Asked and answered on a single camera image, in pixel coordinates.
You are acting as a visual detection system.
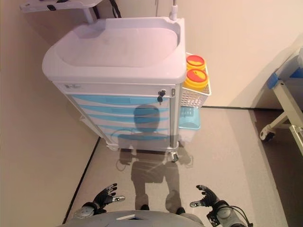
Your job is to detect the left dark robot hand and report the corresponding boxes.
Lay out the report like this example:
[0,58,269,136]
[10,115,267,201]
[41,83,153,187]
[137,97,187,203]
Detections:
[92,182,125,215]

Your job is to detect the right dark robot hand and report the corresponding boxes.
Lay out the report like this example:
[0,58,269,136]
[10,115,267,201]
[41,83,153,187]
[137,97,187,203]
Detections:
[190,184,224,213]

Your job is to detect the slim blue cart drawer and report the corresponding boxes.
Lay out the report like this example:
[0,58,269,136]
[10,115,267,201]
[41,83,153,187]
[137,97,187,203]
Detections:
[88,115,170,127]
[96,124,171,139]
[80,105,171,117]

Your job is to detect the tall blue cart drawer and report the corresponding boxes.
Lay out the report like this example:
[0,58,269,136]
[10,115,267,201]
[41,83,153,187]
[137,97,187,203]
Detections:
[71,94,171,107]

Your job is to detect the grey robot torso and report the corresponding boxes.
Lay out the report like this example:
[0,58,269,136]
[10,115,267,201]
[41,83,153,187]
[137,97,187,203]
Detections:
[56,209,204,227]

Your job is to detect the light blue waste bin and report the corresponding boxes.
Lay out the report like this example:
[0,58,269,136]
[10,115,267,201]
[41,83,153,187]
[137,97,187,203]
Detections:
[178,106,202,142]

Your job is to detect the bed caster wheel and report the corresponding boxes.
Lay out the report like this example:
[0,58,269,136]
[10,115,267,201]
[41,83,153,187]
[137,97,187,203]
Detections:
[259,127,276,142]

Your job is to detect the white perforated side basket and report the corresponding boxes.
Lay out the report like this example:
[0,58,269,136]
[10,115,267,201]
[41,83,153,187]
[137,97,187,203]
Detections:
[180,52,213,108]

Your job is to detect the black keys in lock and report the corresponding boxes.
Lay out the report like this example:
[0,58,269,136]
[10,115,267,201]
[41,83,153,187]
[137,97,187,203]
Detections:
[156,89,168,105]

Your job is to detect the yellow sharps container red lid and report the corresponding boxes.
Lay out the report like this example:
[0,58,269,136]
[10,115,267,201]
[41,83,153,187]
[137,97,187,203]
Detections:
[186,54,206,70]
[184,68,210,92]

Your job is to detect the blue bed corner bumper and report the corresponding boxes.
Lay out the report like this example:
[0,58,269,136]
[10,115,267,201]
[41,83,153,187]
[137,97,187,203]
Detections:
[266,72,280,89]

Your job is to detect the white medical cart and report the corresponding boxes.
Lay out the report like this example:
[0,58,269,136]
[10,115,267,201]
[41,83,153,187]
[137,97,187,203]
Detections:
[42,17,187,164]

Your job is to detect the metal IV pole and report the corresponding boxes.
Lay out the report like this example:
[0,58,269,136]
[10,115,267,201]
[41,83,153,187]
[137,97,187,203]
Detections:
[170,0,178,21]

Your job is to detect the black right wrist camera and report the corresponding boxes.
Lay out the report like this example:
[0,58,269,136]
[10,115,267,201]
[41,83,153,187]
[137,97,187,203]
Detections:
[206,211,218,224]

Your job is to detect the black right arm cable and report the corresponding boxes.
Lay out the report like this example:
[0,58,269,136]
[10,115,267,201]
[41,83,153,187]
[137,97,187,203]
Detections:
[227,205,254,227]

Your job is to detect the cream bed side rail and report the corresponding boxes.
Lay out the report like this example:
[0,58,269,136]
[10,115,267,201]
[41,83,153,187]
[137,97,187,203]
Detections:
[288,125,303,152]

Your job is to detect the cream hospital bed frame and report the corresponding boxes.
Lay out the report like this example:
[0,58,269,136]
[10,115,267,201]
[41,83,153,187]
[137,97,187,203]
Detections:
[259,78,303,152]

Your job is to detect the black hanging cable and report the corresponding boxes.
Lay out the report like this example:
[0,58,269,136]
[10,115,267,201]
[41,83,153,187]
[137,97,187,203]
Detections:
[108,0,123,18]

